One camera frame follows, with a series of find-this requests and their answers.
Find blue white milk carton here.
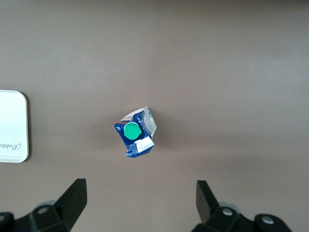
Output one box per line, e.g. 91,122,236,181
113,105,157,158

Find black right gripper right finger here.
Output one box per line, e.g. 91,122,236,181
190,180,293,232

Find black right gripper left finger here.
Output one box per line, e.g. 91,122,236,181
0,178,88,232

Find cream rabbit print tray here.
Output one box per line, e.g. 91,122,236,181
0,90,30,163

